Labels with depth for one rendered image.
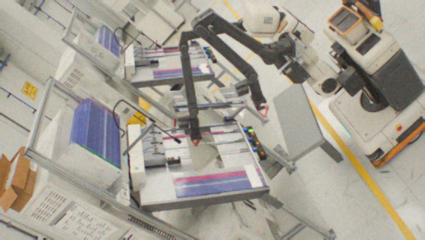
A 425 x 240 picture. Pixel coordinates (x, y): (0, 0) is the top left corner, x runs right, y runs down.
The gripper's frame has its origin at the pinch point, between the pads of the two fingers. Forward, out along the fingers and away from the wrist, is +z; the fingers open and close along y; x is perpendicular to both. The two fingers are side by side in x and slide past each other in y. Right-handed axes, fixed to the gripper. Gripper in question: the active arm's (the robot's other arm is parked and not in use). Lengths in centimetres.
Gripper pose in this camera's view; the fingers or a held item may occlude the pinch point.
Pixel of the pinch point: (196, 144)
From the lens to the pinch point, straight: 250.6
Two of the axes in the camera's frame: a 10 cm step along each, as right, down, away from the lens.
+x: 9.8, -1.4, 1.5
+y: 2.0, 5.4, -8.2
